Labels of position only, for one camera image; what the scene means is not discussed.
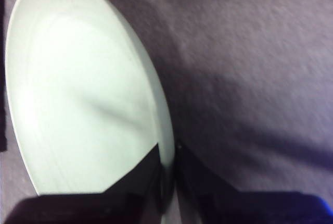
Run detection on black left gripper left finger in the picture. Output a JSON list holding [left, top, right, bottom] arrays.
[[5, 143, 165, 224]]

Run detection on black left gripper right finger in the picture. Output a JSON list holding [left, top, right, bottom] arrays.
[[176, 142, 333, 224]]

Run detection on pale green round plate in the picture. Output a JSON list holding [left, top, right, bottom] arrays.
[[4, 0, 180, 224]]

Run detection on black plate rack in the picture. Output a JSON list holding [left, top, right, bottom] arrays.
[[0, 0, 8, 152]]

